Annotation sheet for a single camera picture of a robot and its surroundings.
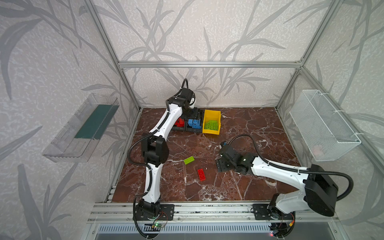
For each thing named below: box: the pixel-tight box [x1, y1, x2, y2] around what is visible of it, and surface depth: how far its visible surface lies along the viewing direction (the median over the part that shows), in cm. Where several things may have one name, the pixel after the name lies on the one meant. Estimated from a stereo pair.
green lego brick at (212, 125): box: [205, 120, 219, 131], surface depth 109 cm
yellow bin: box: [202, 109, 221, 135], surface depth 107 cm
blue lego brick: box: [187, 119, 202, 129], surface depth 107 cm
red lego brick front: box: [197, 168, 206, 182], surface depth 86 cm
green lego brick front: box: [183, 156, 195, 165], surface depth 93 cm
